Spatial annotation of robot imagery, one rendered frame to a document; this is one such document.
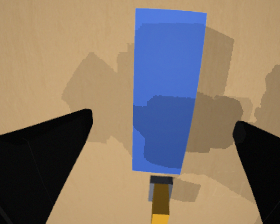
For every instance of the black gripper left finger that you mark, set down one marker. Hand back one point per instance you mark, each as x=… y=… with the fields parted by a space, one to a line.
x=35 y=162

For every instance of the yellow rectangular block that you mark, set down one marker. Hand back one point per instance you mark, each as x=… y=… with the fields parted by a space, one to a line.
x=160 y=204

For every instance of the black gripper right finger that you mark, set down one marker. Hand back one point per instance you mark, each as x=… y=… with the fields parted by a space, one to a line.
x=259 y=153

